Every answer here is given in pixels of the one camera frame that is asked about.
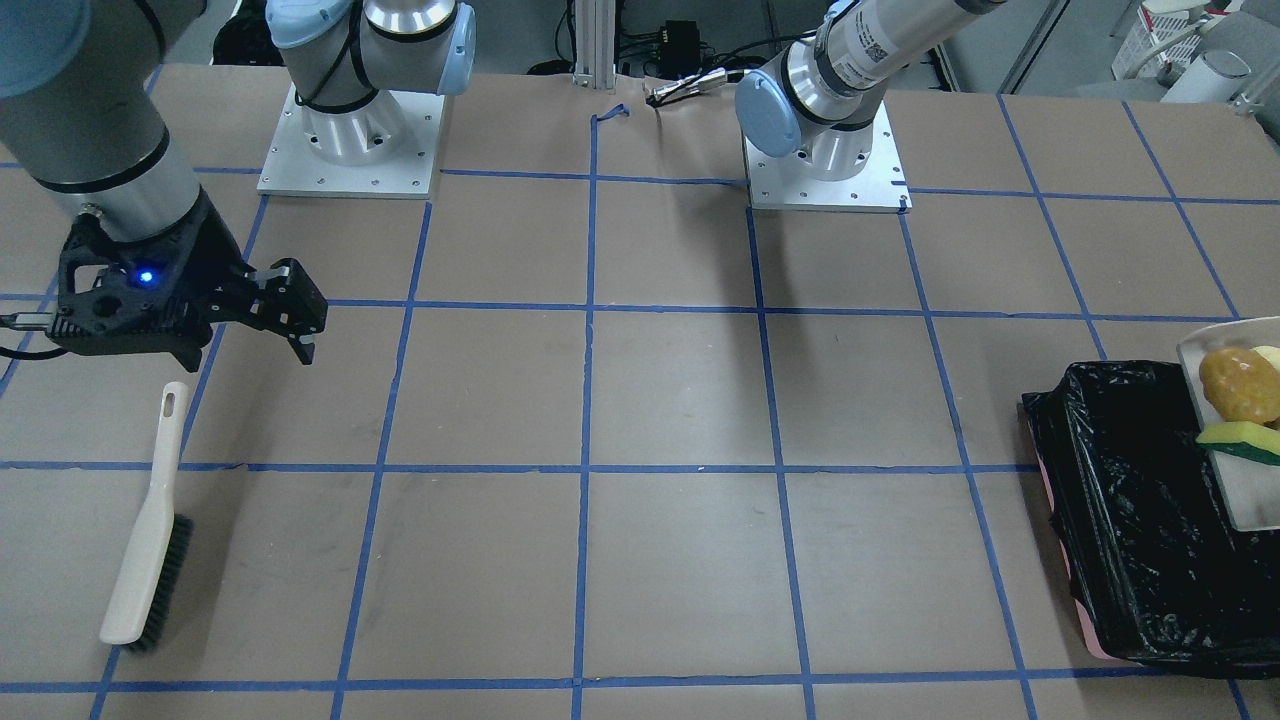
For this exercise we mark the crumpled yellow paper ball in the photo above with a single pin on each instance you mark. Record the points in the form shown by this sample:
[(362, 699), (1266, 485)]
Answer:
[(1241, 384)]

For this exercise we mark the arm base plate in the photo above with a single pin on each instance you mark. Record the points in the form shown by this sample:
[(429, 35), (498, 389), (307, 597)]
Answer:
[(858, 171), (387, 150)]

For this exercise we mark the aluminium frame post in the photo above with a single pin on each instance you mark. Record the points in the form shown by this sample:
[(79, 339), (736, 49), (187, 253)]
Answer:
[(595, 44)]

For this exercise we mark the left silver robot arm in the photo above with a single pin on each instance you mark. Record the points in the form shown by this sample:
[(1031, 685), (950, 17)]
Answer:
[(815, 104)]

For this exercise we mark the beige plastic dustpan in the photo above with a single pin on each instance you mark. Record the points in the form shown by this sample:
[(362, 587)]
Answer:
[(1249, 489)]

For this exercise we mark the beige hand brush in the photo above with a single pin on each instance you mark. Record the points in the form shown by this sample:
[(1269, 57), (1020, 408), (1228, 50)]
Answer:
[(146, 581)]

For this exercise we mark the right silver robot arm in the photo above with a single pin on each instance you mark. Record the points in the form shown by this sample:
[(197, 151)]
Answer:
[(77, 118)]

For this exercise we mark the yellow sponge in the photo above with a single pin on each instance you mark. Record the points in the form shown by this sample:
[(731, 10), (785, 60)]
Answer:
[(1252, 441)]

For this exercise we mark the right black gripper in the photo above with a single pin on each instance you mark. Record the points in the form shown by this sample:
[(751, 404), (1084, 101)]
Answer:
[(212, 252)]

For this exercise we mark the black lined trash bin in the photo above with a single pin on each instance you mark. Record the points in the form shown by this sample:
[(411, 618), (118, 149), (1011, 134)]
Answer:
[(1153, 558)]

